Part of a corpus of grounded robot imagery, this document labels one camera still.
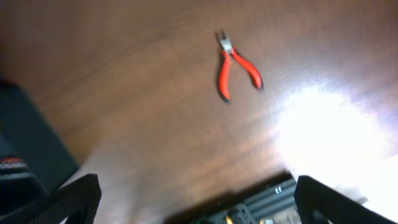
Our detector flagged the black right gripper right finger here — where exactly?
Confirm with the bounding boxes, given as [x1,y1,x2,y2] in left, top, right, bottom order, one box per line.
[294,175,394,224]

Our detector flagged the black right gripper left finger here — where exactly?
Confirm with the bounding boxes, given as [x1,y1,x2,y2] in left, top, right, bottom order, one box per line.
[1,174,102,224]

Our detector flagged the red diagonal cutters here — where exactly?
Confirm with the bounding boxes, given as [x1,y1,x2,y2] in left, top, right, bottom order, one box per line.
[214,29,265,104]

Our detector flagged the orange socket bit rail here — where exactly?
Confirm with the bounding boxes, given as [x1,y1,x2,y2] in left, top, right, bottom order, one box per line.
[1,157,29,179]

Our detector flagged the black open storage box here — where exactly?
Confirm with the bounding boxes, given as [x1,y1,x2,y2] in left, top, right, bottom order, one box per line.
[1,81,80,215]

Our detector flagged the black aluminium frame rail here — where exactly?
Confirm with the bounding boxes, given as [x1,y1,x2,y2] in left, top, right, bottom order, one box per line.
[164,172,297,224]

